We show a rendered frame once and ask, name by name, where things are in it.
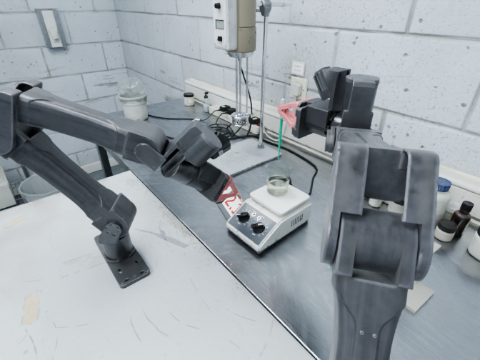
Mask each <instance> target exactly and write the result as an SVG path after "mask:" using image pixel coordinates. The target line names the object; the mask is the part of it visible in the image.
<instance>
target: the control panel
mask: <svg viewBox="0 0 480 360"><path fill-rule="evenodd" d="M243 211H247V212H248V213H249V215H250V218H249V220H248V221H247V222H245V223H241V222H240V221H239V219H238V217H237V216H236V214H237V213H241V212H243ZM253 213H255V215H254V216H252V214H253ZM258 217H260V219H259V220H258V219H257V218H258ZM228 222H229V223H230V224H231V225H232V226H233V227H234V228H236V229H237V230H239V231H240V232H241V233H242V234H243V235H245V236H246V237H247V238H249V239H250V240H252V241H253V242H254V243H255V244H256V245H259V244H260V243H261V242H262V241H263V240H264V238H265V237H266V236H267V234H268V233H269V232H270V231H271V230H272V229H273V228H274V226H275V225H276V222H275V221H273V220H272V219H270V218H269V217H267V216H266V215H264V214H263V213H261V212H260V211H258V210H257V209H255V208H254V207H252V206H251V205H249V204H248V203H246V202H245V203H244V204H243V205H242V207H241V208H240V209H239V210H238V211H237V212H236V213H235V214H234V215H233V216H232V218H231V219H230V220H229V221H228ZM256 222H262V223H264V225H265V229H264V231H263V232H262V233H260V234H256V233H254V231H253V229H252V228H251V225H252V224H255V223H256Z"/></svg>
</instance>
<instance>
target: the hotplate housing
mask: <svg viewBox="0 0 480 360"><path fill-rule="evenodd" d="M245 202H246V203H248V204H249V205H251V206H252V207H254V208H255V209H257V210H258V211H260V212H261V213H263V214H264V215H266V216H267V217H269V218H270V219H272V220H273V221H275V222H276V225H275V226H274V228H273V229H272V230H271V231H270V232H269V233H268V234H267V236H266V237H265V238H264V240H263V241H262V242H261V243H260V244H259V245H256V244H255V243H254V242H253V241H252V240H250V239H249V238H247V237H246V236H245V235H243V234H242V233H241V232H240V231H239V230H237V229H236V228H234V227H233V226H232V225H231V224H230V223H229V222H228V221H229V220H230V219H231V218H230V219H229V220H228V221H227V223H226V227H227V229H228V230H229V231H230V232H231V233H233V234H234V235H235V236H237V237H238V238H239V239H241V240H242V241H243V242H244V243H245V244H246V245H248V246H249V247H250V248H252V249H253V250H254V251H255V252H256V253H258V254H260V253H261V252H263V251H265V250H266V249H268V248H269V247H270V246H272V245H274V244H275V243H276V242H278V241H280V240H281V239H283V238H284V237H285V236H287V235H288V234H290V233H291V232H293V231H294V230H296V229H297V228H299V227H300V226H302V225H303V224H305V223H306V222H308V221H309V218H310V213H311V202H310V201H306V202H305V203H303V204H302V205H300V206H298V207H296V208H295V209H293V210H291V211H290V212H289V213H287V214H285V215H283V216H279V215H277V214H275V213H274V212H273V211H271V210H269V209H268V208H266V207H265V206H263V205H262V204H260V203H259V202H257V201H255V200H254V199H252V198H249V199H247V200H246V201H245ZM245 202H244V203H245ZM244 203H243V204H244ZM243 204H242V205H243ZM242 205H241V206H240V207H239V208H238V209H237V211H238V210H239V209H240V208H241V207H242ZM237 211H236V212H237ZM236 212H235V213H236ZM235 213H234V214H235ZM234 214H233V215H234ZM233 215H232V216H233Z"/></svg>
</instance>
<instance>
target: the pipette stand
mask: <svg viewBox="0 0 480 360"><path fill-rule="evenodd" d="M439 248H441V245H440V244H438V243H436V242H434V250H433V254H434V253H435V252H436V251H437V250H438V249H439ZM434 292H435V291H433V290H431V289H430V288H429V287H427V286H425V285H424V284H422V283H421V282H420V281H414V288H413V290H411V289H408V295H407V301H406V308H407V309H408V310H410V311H411V312H413V313H414V314H415V313H416V312H417V311H418V310H419V309H420V308H421V307H422V306H423V305H424V304H425V303H426V302H427V301H428V300H429V299H430V298H431V297H432V296H433V295H434Z"/></svg>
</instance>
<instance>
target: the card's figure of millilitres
mask: <svg viewBox="0 0 480 360"><path fill-rule="evenodd" d="M224 203H225V205H226V207H227V208H228V209H229V211H230V212H231V214H232V215H233V214H234V213H235V212H236V211H237V209H238V208H239V207H240V206H241V205H242V204H243V203H242V202H241V201H240V199H239V198H238V196H234V197H231V198H227V199H226V200H225V202H224Z"/></svg>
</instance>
